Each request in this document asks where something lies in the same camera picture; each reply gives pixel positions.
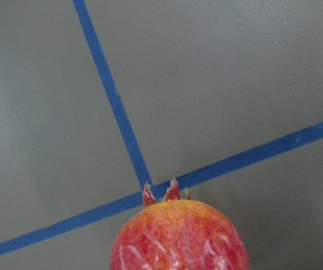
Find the red pomegranate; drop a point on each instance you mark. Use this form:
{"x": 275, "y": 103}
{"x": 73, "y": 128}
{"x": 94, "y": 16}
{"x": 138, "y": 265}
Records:
{"x": 178, "y": 233}

